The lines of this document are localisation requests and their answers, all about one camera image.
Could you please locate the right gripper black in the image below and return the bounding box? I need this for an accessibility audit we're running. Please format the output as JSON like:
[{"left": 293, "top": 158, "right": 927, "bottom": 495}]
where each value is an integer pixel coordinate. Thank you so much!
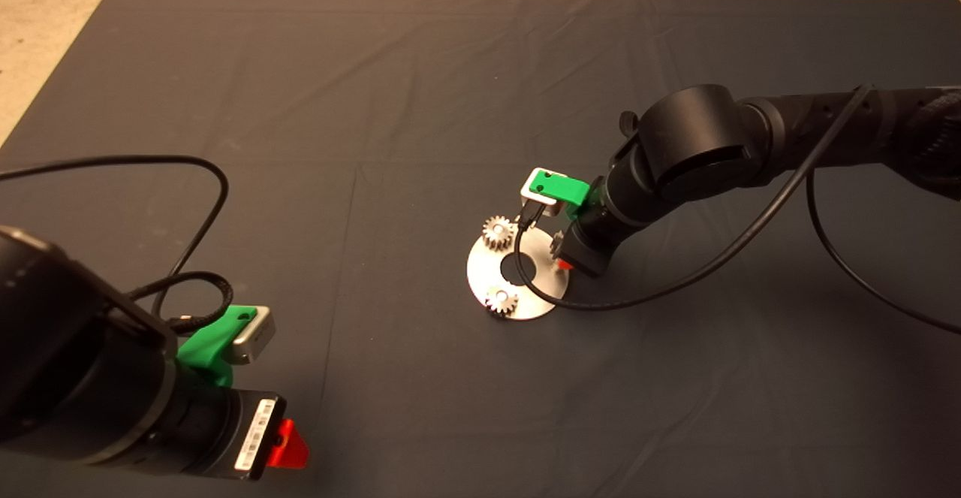
[{"left": 556, "top": 211, "right": 621, "bottom": 279}]

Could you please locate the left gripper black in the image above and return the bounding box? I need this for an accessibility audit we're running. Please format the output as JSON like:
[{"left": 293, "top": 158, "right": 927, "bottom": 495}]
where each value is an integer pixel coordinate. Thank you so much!
[{"left": 222, "top": 389, "right": 311, "bottom": 481}]

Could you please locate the round metal carrier plate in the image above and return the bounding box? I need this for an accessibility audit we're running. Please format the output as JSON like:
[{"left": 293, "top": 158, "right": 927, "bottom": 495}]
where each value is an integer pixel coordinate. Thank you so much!
[{"left": 467, "top": 226, "right": 570, "bottom": 321}]

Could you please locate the dark grey table cloth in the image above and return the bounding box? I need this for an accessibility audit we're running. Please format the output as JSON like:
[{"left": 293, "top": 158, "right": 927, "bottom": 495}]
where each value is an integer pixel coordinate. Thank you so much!
[{"left": 0, "top": 0, "right": 961, "bottom": 498}]

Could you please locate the right silver camera box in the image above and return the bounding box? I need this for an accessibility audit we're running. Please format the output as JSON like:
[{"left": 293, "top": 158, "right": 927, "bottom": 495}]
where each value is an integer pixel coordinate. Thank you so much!
[{"left": 520, "top": 168, "right": 565, "bottom": 218}]

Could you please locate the silver camera box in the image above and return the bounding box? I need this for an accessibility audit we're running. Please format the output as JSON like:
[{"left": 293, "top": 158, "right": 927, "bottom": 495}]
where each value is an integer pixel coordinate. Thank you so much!
[
  {"left": 520, "top": 168, "right": 565, "bottom": 218},
  {"left": 231, "top": 306, "right": 276, "bottom": 366}
]

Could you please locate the right green camera mount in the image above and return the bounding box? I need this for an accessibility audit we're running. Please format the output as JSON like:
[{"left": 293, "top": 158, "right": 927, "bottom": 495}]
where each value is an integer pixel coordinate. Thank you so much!
[{"left": 525, "top": 169, "right": 592, "bottom": 222}]

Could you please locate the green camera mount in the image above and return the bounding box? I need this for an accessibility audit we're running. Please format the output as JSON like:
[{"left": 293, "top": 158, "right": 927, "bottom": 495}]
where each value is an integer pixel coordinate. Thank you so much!
[
  {"left": 525, "top": 169, "right": 592, "bottom": 222},
  {"left": 177, "top": 305, "right": 258, "bottom": 388}
]

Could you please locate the left silver camera box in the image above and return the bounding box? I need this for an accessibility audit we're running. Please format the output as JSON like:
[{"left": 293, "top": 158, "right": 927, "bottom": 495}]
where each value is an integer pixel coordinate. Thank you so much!
[{"left": 231, "top": 306, "right": 276, "bottom": 366}]

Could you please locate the left green camera mount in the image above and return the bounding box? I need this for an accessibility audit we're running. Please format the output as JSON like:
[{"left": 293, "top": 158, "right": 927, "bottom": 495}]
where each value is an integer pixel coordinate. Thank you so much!
[{"left": 177, "top": 305, "right": 258, "bottom": 388}]

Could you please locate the left thin black camera cable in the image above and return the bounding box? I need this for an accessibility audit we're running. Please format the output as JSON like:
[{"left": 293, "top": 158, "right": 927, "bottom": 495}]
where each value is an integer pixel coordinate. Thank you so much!
[{"left": 0, "top": 155, "right": 236, "bottom": 335}]

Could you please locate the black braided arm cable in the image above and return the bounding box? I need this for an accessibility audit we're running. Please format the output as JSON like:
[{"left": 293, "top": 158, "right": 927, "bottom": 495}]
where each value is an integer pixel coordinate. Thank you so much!
[{"left": 901, "top": 86, "right": 961, "bottom": 183}]

